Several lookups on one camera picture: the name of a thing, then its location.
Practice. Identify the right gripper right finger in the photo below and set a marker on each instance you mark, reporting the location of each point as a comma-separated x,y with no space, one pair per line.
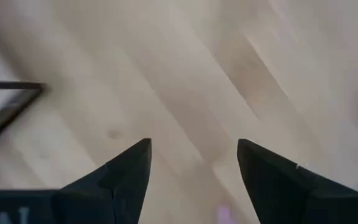
278,189

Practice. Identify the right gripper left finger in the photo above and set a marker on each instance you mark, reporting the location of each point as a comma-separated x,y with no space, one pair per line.
120,189

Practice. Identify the pink bottle with white cap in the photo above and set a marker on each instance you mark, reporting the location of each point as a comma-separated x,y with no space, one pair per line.
224,216

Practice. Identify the black shelf divider frame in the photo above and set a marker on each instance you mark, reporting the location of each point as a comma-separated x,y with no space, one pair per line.
11,85

